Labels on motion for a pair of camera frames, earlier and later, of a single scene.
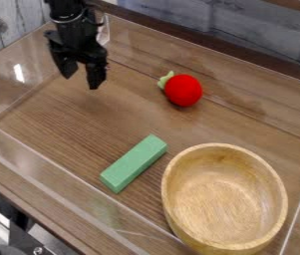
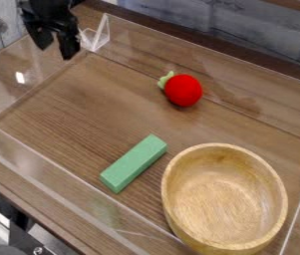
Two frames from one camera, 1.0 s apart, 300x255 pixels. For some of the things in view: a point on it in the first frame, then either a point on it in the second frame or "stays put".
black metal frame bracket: x=21 y=238 stays put
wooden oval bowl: x=224 y=198 stays put
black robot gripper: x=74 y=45 → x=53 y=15
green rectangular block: x=133 y=162 stays put
